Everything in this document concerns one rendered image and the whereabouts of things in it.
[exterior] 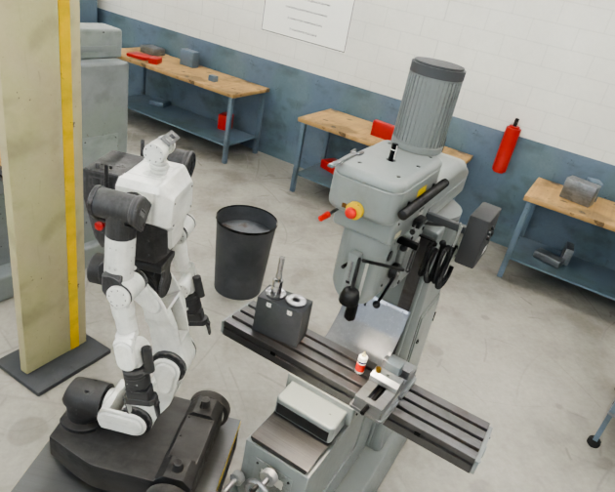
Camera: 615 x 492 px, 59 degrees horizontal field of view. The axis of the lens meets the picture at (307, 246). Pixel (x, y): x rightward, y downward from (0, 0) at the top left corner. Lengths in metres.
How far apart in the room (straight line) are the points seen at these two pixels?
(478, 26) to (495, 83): 0.59
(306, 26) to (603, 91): 3.32
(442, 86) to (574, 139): 4.12
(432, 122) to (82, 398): 1.77
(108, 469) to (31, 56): 1.83
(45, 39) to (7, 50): 0.19
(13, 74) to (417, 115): 1.79
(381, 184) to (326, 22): 5.16
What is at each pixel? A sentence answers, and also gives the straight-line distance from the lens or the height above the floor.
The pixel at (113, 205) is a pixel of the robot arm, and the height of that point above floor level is 1.75.
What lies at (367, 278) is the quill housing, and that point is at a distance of 2.05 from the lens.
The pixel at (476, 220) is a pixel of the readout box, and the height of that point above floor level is 1.71.
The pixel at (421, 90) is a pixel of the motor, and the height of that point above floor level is 2.12.
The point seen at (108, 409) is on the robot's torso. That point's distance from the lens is 2.42.
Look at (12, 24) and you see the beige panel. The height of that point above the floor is 1.98.
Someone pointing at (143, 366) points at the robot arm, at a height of 1.16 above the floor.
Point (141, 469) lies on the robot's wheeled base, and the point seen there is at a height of 0.57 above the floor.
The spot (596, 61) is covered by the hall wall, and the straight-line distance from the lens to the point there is 6.00.
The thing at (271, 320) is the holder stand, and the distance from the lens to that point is 2.41.
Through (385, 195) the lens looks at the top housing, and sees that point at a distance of 1.76.
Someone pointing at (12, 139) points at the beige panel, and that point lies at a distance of 2.93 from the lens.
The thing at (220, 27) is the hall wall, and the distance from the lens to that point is 7.70.
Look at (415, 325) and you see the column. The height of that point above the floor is 1.03.
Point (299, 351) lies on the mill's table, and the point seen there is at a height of 0.95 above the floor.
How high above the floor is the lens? 2.48
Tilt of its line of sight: 28 degrees down
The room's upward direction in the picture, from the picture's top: 12 degrees clockwise
